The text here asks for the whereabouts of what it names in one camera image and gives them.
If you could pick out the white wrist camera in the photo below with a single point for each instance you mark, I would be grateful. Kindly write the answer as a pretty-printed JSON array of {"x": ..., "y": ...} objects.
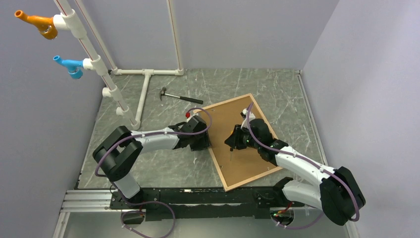
[
  {"x": 247, "y": 118},
  {"x": 189, "y": 115}
]

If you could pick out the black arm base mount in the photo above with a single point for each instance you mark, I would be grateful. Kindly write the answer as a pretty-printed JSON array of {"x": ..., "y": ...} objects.
[{"x": 259, "y": 202}]

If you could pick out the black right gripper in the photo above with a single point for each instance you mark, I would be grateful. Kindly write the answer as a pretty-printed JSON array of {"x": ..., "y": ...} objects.
[{"x": 234, "y": 140}]

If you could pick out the white PVC pipe stand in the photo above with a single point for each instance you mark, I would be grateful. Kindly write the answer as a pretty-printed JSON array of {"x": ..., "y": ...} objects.
[{"x": 69, "y": 20}]

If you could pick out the wooden picture frame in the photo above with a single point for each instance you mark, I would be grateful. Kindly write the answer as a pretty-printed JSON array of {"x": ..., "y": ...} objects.
[{"x": 235, "y": 162}]

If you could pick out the blue nozzle fitting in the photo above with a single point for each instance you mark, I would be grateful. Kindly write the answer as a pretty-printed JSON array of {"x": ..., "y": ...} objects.
[{"x": 73, "y": 66}]

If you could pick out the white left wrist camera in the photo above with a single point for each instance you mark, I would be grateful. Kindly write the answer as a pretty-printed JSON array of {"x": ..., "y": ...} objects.
[{"x": 189, "y": 115}]

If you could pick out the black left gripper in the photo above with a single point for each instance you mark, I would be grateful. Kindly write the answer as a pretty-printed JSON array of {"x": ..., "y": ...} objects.
[{"x": 205, "y": 142}]

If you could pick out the orange nozzle fitting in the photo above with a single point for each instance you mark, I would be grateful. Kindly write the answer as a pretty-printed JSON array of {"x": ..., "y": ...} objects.
[{"x": 44, "y": 25}]

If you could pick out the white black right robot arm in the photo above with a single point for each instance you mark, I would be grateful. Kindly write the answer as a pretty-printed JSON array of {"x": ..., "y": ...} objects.
[{"x": 334, "y": 191}]

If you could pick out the aluminium rail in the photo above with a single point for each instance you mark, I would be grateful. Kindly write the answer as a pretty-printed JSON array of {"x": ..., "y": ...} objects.
[{"x": 86, "y": 214}]

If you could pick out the black handled claw hammer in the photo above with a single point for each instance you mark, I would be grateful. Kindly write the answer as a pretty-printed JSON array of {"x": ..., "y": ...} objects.
[{"x": 188, "y": 99}]

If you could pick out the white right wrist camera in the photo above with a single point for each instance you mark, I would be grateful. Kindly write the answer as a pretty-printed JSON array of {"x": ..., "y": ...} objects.
[{"x": 247, "y": 118}]

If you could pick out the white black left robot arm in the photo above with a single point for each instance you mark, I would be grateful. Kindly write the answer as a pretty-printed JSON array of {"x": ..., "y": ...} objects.
[{"x": 117, "y": 154}]

